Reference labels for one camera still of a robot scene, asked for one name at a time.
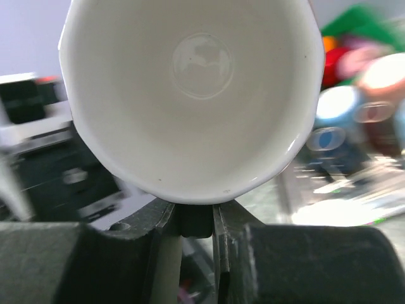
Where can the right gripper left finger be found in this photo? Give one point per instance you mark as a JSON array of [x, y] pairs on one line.
[[72, 262]]

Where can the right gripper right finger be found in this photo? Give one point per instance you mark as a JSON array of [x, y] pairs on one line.
[[259, 263]]

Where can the grey blue faceted mug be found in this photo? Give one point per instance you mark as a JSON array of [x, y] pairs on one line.
[[194, 102]]

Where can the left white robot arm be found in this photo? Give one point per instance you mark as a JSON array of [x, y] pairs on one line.
[[48, 174]]

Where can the dark blue mug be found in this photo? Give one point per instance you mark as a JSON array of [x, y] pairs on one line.
[[337, 154]]

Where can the light blue white-bottom mug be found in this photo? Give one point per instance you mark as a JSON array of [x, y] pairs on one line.
[[336, 106]]

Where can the maroon mug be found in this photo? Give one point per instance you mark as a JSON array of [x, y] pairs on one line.
[[377, 121]]

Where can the pink mug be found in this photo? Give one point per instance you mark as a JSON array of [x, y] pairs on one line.
[[383, 80]]

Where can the steel tray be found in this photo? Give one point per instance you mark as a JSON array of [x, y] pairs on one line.
[[370, 196]]

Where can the toy red pepper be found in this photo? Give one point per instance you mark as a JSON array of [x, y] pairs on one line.
[[330, 74]]

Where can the toy pink onion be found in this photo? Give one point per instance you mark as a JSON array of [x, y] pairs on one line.
[[356, 61]]

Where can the toy orange carrot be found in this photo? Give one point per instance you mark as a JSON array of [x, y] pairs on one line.
[[330, 43]]

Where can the green plastic basket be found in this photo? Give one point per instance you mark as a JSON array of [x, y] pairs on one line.
[[361, 20]]

